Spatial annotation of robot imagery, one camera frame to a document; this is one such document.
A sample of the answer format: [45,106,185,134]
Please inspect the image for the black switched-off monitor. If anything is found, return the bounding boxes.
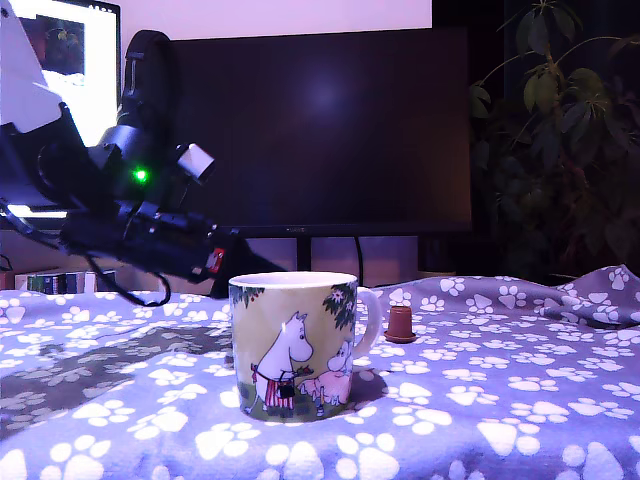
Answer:
[149,27,474,275]

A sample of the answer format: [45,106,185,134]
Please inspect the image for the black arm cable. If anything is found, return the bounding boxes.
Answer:
[0,198,69,254]
[82,252,172,308]

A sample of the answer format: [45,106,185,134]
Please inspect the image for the cartoon print coffee mug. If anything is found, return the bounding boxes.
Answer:
[228,271,385,425]

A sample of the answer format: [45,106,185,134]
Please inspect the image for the grey paw print cloth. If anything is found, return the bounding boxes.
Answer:
[0,263,640,480]

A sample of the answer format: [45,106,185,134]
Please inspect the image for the potted green plant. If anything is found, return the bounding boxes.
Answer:
[468,0,640,287]

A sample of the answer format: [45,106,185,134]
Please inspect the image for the black headphones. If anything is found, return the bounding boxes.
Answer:
[115,29,175,136]

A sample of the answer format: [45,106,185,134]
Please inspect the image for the black monitor cable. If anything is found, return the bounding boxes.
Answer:
[353,235,367,290]

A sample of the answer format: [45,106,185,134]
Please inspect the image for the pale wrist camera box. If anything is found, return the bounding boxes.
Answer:
[167,142,217,201]

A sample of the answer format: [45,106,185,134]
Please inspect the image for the lit computer monitor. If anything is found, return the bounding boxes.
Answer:
[0,0,124,232]

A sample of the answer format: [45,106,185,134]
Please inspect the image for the brown coffee capsule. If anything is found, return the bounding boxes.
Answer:
[383,305,418,345]

